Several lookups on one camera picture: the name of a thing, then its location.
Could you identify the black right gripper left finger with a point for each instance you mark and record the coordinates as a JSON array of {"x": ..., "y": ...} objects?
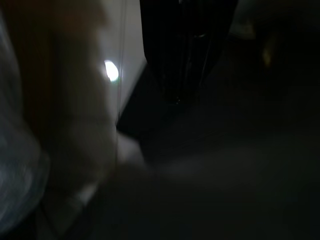
[{"x": 165, "y": 37}]

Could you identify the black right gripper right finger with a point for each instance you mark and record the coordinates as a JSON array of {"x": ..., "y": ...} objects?
[{"x": 212, "y": 37}]

